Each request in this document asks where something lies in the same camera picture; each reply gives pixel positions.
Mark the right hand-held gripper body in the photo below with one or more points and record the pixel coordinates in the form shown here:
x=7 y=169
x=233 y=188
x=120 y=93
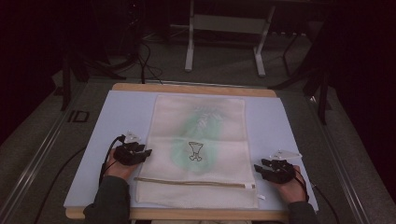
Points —
x=281 y=172

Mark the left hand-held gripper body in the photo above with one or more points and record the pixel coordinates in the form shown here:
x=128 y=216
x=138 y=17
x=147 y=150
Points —
x=127 y=154

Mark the white mesh laundry bag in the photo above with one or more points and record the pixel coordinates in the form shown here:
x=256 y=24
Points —
x=199 y=189

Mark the person's left hand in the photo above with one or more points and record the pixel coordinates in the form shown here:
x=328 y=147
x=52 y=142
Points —
x=120 y=169

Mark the person's right hand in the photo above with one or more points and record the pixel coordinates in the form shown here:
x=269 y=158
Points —
x=291 y=189

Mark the pale blue mat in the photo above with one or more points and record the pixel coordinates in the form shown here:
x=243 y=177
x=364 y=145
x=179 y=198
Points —
x=267 y=124

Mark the green garment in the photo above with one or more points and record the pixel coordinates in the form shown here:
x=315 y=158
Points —
x=199 y=140

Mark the wooden table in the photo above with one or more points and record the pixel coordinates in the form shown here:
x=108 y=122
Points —
x=193 y=89

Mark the black stand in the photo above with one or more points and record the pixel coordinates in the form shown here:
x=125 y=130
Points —
x=77 y=71
x=314 y=84

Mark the white metal stand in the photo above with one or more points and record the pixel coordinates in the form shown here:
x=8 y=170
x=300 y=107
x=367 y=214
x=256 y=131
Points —
x=227 y=23

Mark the metal floor rail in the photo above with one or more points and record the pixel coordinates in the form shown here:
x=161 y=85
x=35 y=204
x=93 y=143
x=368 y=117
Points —
x=342 y=161
x=34 y=155

